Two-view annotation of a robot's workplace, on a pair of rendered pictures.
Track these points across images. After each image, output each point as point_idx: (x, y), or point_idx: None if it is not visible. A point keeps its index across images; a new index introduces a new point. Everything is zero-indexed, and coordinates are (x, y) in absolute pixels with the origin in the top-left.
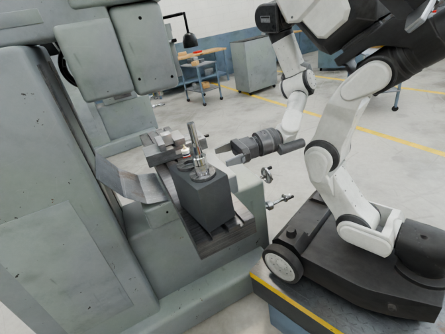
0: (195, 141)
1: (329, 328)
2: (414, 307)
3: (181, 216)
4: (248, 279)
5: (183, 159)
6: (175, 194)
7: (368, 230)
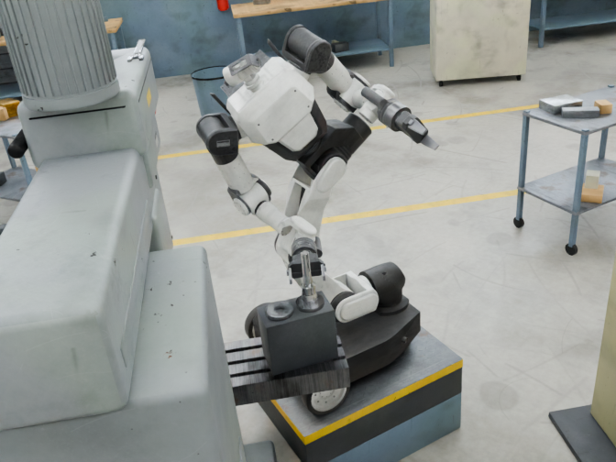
0: (310, 269)
1: (393, 399)
2: (412, 326)
3: (292, 379)
4: None
5: (267, 313)
6: (245, 379)
7: (359, 294)
